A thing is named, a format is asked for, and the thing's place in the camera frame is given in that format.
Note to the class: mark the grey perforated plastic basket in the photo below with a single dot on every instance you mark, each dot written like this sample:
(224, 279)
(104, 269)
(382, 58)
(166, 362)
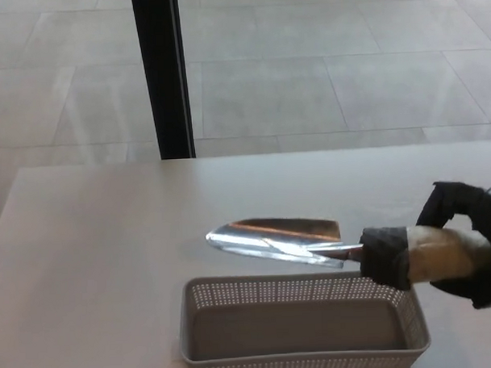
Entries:
(291, 327)

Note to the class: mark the black vertical post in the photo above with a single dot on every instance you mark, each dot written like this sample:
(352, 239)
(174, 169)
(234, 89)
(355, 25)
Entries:
(159, 74)

